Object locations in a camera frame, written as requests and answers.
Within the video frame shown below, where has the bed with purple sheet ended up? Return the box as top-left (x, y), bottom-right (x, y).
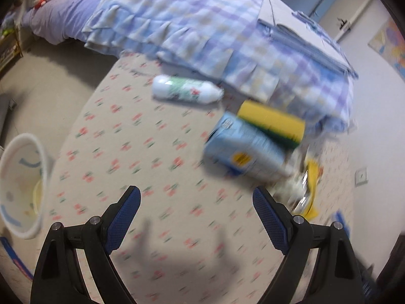
top-left (21, 0), bottom-right (121, 46)

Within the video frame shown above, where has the wooden shelf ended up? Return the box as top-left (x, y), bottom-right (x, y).
top-left (0, 6), bottom-right (24, 73)

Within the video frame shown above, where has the blue plaid ruffled blanket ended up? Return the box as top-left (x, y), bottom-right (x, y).
top-left (82, 0), bottom-right (359, 134)

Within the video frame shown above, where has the white plastic bucket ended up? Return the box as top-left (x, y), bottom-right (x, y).
top-left (0, 133), bottom-right (53, 239)

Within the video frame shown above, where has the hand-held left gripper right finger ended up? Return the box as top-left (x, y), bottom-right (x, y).
top-left (252, 186), bottom-right (364, 304)

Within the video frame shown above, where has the floral tablecloth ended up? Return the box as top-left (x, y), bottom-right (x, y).
top-left (41, 52), bottom-right (355, 304)

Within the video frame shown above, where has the white wall socket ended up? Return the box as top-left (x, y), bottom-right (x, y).
top-left (354, 166), bottom-right (369, 187)

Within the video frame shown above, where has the folded blue cloth stack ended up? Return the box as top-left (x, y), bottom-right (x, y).
top-left (258, 0), bottom-right (359, 78)

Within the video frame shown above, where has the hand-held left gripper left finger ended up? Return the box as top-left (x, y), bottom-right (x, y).
top-left (30, 185), bottom-right (141, 304)

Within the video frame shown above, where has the colourful wall poster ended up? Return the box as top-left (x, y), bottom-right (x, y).
top-left (369, 19), bottom-right (405, 80)

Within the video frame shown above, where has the yellow snack packet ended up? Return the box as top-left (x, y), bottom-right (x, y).
top-left (291, 160), bottom-right (323, 220)

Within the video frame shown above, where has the blue and white carton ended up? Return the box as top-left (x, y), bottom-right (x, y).
top-left (203, 111), bottom-right (293, 181)

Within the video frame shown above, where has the white bottle with floral label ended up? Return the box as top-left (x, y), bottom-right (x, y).
top-left (152, 74), bottom-right (225, 105)

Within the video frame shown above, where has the yellow and green sponge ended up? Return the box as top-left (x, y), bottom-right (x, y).
top-left (237, 100), bottom-right (306, 149)

